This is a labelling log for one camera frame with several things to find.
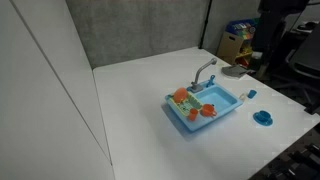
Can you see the blue toy mug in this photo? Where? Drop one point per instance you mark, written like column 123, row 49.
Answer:
column 263, row 115

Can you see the black stand equipment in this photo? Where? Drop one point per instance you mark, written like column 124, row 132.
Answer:
column 296, row 160

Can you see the wooden toy shelf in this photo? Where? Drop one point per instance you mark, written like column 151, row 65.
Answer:
column 230, row 45

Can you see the grey toy faucet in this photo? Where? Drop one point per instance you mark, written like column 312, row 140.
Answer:
column 199, row 74

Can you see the blue toy sink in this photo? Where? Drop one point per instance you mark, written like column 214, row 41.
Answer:
column 220, row 98

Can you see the orange toy plate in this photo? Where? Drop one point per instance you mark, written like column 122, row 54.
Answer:
column 180, row 95

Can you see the blue toy saucer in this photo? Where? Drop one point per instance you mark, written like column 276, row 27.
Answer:
column 263, row 122

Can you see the small blue toy cup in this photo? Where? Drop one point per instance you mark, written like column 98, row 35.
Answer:
column 252, row 94

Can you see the black stand pole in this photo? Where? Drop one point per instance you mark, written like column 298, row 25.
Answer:
column 205, row 23

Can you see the black office chair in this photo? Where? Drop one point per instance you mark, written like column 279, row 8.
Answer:
column 308, row 56

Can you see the small orange toy cup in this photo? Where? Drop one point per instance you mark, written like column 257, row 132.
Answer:
column 193, row 115

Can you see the blue toy tap lever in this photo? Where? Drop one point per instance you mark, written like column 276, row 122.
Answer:
column 210, row 81

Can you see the grey metal mounting plate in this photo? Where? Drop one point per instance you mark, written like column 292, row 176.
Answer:
column 234, row 71

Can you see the orange toy mug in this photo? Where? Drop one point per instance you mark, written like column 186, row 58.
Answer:
column 208, row 110

